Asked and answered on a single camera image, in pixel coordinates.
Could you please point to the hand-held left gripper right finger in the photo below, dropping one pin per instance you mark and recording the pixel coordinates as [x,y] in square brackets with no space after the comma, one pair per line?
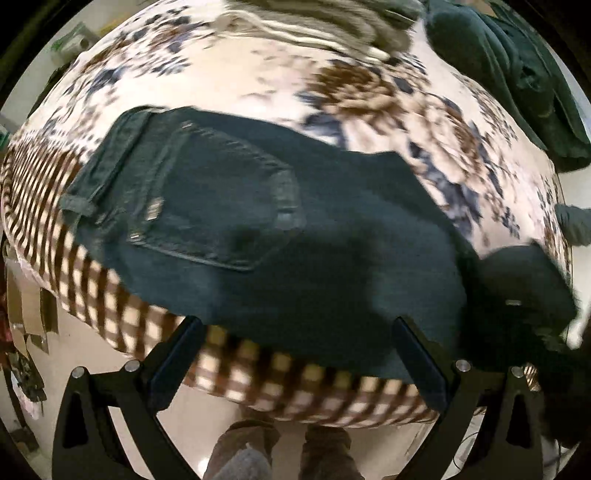
[424,369]

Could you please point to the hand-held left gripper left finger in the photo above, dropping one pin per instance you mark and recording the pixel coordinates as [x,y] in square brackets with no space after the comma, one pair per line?
[179,363]

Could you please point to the dark blue denim pants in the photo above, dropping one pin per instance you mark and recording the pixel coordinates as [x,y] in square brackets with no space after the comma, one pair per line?
[332,240]

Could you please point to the person's right leg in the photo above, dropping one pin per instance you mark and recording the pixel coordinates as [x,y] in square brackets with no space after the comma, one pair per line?
[330,454]

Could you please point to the floral checkered blanket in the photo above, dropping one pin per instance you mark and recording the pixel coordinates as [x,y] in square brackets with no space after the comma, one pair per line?
[277,83]

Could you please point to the dark green garment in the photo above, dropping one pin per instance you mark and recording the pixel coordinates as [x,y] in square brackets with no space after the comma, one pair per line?
[503,60]

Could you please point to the green white packet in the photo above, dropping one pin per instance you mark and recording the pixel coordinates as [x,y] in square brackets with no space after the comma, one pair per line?
[74,39]

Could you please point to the grey beige striped cloth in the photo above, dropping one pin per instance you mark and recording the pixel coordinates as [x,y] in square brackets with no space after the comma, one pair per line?
[323,23]

